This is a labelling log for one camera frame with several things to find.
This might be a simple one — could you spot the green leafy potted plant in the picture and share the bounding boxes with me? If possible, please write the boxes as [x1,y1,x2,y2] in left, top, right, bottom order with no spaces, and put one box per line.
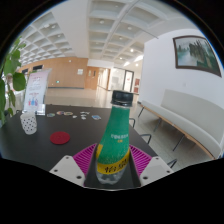
[0,36,28,126]

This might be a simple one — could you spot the green plastic drink bottle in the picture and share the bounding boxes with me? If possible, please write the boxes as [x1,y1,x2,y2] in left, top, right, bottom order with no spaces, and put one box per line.
[95,89,134,185]

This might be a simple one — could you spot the long white bench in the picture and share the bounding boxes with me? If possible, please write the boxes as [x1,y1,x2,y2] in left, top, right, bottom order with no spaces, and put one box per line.
[138,89,224,159]

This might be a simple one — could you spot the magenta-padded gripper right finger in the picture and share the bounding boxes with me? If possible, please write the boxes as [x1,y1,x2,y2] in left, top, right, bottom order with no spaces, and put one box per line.
[128,144,174,188]

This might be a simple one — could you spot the dark framed landscape picture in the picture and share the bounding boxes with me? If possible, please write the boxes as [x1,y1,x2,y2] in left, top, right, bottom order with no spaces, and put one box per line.
[172,34,223,78]

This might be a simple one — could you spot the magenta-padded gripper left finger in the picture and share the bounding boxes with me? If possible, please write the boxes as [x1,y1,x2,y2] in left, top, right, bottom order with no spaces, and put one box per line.
[49,143,98,188]

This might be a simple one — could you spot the recessed ceiling lights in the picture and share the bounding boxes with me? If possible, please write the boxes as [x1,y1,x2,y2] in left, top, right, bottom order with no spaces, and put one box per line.
[43,18,144,64]

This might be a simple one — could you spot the clear acrylic sign stand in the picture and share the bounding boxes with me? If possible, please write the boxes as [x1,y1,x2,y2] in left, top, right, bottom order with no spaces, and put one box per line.
[22,68,53,116]

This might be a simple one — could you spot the white dotted cup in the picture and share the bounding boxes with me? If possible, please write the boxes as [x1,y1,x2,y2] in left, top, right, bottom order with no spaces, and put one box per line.
[19,112,38,136]

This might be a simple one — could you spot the wooden door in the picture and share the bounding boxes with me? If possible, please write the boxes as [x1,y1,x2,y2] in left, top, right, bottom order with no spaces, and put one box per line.
[84,66,100,90]

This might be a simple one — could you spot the flat round red coaster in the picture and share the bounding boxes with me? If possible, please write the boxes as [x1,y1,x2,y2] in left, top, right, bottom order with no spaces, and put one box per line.
[49,131,72,145]

